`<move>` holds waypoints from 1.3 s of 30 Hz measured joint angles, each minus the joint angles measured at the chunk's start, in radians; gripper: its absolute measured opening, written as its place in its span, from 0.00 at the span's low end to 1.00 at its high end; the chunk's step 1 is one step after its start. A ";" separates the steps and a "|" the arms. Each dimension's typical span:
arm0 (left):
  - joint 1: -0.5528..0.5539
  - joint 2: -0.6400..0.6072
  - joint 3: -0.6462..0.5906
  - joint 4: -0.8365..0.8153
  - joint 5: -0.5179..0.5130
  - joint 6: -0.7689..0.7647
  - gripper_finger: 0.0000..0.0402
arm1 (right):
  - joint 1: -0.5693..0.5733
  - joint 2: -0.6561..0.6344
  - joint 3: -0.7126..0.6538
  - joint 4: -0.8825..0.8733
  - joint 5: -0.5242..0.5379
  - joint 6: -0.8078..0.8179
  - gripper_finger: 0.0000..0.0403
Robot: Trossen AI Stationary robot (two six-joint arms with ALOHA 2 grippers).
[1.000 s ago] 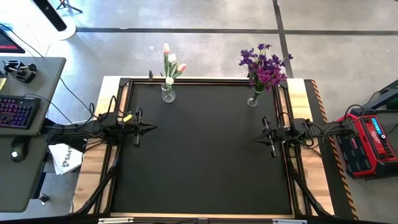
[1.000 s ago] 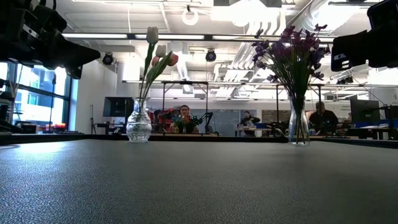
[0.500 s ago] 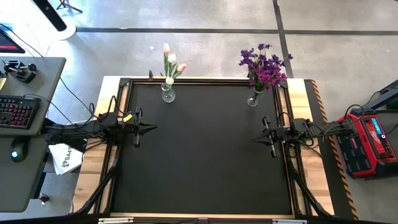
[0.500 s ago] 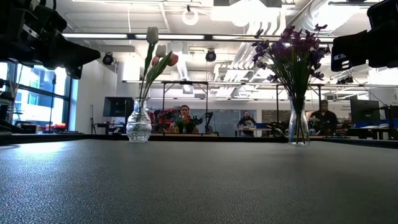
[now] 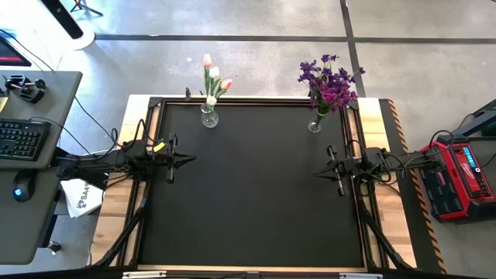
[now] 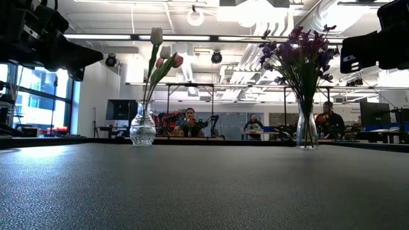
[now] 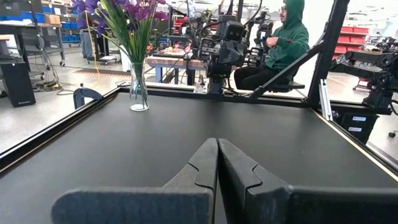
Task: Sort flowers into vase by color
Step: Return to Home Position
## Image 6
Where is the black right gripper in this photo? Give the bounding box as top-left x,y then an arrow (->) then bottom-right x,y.
340,20 -> 409,74

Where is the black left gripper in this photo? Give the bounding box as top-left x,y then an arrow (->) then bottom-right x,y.
12,22 -> 105,82

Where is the purple artificial flower sprig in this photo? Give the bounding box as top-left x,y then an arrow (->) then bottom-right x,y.
303,30 -> 327,106
306,24 -> 340,106
258,30 -> 307,106

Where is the magenta artificial flower sprig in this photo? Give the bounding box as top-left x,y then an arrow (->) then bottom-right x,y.
286,26 -> 313,106

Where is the pink artificial tulip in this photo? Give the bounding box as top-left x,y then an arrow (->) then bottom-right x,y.
146,57 -> 164,103
147,53 -> 185,103

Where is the white artificial tulip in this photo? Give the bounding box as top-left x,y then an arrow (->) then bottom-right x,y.
143,27 -> 164,106
145,45 -> 173,103

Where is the round clear glass vase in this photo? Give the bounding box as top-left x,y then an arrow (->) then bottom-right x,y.
129,100 -> 157,148

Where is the slim clear glass vase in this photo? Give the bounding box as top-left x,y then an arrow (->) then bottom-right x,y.
295,99 -> 320,151

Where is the long ceiling light bar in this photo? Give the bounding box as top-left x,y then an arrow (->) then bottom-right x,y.
63,33 -> 346,43

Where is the black ceiling spotlight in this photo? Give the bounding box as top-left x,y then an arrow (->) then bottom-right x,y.
210,50 -> 223,65
105,53 -> 118,68

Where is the black framed window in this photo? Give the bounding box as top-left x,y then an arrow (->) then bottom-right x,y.
0,63 -> 76,137

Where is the thin black tripod stand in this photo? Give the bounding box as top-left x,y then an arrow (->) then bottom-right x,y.
91,107 -> 100,139

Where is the black monitor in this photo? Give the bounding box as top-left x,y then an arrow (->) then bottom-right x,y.
105,99 -> 139,121
360,101 -> 391,127

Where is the person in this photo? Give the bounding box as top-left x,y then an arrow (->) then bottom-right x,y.
314,101 -> 346,140
174,107 -> 205,138
244,113 -> 265,141

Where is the black table mat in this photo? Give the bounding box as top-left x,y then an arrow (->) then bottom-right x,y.
0,142 -> 409,230

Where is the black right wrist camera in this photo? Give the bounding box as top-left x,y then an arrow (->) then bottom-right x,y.
376,0 -> 409,30

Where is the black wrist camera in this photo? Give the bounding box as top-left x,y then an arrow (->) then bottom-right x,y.
376,0 -> 409,30
19,0 -> 70,35

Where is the white ceiling duct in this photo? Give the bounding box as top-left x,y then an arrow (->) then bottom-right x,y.
300,0 -> 378,33

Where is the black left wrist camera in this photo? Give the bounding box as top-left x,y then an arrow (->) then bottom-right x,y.
19,0 -> 70,35

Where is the black metal gantry frame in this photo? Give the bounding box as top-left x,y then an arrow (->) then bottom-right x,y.
126,82 -> 333,141

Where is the white ring lamp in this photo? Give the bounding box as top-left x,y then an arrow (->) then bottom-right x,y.
187,6 -> 205,27

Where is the black metal table frame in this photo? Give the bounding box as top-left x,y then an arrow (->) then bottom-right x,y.
0,136 -> 409,153

